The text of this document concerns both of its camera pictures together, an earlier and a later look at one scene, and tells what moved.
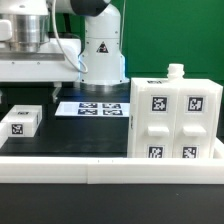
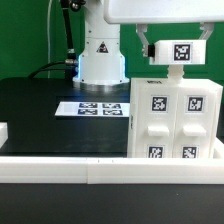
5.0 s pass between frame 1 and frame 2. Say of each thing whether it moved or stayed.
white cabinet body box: stayed
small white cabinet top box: moved
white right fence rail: stayed
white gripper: moved
